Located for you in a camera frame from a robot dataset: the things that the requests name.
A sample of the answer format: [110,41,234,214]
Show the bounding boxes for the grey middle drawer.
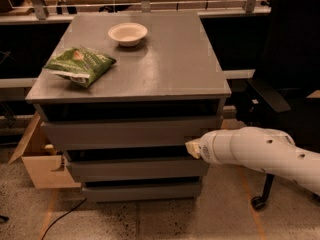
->
[67,157,209,182]

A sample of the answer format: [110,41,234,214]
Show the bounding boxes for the green chip bag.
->
[44,47,116,88]

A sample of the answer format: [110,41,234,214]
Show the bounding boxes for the brown cardboard box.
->
[8,113,81,189]

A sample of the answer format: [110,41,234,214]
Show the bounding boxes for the grey drawer cabinet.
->
[27,12,231,189]

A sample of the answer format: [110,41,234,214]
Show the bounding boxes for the grey top drawer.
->
[41,116,222,151]

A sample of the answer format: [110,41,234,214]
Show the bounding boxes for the grey drawer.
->
[82,182,202,202]
[67,157,209,182]
[41,116,222,151]

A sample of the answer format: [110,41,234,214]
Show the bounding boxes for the black office chair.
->
[229,0,320,212]

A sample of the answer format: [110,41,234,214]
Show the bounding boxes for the grey bottom drawer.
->
[82,182,202,202]

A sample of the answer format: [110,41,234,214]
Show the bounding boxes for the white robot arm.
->
[185,127,320,195]

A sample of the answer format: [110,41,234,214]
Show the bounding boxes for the white paper bowl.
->
[108,23,148,47]

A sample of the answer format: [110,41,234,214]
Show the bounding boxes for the black floor cable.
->
[40,197,88,240]

